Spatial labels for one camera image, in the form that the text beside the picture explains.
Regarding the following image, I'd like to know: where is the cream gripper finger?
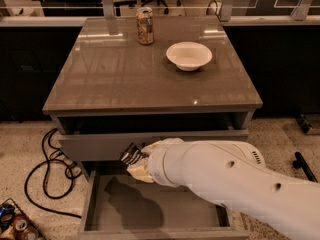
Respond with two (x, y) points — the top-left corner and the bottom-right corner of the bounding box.
(142, 138), (183, 153)
(127, 159), (154, 183)

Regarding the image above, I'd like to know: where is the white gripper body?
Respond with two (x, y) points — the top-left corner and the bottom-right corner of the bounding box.
(147, 142), (185, 188)

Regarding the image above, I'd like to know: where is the black rxbar chocolate wrapper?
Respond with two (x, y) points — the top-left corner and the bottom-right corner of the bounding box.
(120, 143), (147, 165)

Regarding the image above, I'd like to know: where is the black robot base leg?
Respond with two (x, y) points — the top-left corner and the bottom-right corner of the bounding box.
(292, 152), (317, 182)

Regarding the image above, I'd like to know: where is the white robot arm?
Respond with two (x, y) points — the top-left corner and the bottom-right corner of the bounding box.
(122, 139), (320, 240)

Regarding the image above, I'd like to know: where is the grey open middle drawer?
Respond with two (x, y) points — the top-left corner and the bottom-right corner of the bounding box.
(66, 161), (248, 240)

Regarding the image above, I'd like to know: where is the grey top drawer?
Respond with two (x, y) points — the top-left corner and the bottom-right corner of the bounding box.
(60, 113), (248, 161)

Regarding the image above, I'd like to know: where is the grey drawer cabinet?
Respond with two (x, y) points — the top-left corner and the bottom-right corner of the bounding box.
(42, 15), (264, 240)

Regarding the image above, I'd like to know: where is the white bowl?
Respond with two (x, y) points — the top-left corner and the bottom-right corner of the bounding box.
(166, 42), (213, 72)

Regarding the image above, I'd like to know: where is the orange soda can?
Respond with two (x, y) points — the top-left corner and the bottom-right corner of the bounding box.
(136, 7), (154, 45)

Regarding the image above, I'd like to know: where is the black floor cable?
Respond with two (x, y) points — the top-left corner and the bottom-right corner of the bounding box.
(23, 127), (83, 220)

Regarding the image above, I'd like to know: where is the wire basket of cans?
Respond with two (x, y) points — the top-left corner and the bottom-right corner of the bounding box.
(0, 198), (47, 240)

